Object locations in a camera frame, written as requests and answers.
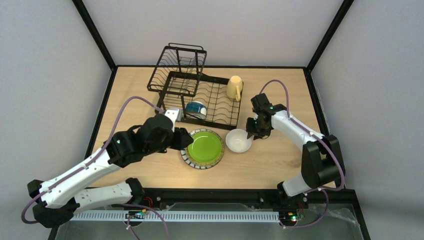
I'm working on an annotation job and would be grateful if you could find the white slotted cable duct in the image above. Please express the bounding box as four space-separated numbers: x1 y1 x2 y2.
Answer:
71 210 280 223

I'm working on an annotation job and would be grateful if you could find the yellow mug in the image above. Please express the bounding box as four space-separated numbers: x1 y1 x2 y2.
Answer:
226 75 244 102

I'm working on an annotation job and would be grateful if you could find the green plate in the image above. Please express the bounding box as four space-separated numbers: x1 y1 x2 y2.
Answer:
187 130 224 165

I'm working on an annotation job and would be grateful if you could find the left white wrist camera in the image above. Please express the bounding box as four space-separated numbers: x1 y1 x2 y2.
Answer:
164 107 183 132

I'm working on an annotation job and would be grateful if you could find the black wire dish rack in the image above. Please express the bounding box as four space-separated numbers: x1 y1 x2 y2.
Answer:
147 43 241 130

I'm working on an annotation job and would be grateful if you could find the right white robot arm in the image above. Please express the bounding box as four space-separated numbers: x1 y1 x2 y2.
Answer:
246 93 346 200

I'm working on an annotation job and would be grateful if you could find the plain white bowl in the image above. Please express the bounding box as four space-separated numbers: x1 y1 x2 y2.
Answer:
225 128 252 153

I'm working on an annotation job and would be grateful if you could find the teal patterned white bowl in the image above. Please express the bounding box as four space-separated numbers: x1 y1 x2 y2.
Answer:
185 101 208 120

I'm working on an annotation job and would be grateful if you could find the blue striped white plate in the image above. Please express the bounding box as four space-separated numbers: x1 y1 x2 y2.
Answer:
180 128 225 170

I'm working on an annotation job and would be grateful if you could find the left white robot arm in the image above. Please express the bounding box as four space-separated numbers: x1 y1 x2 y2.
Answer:
27 114 194 228

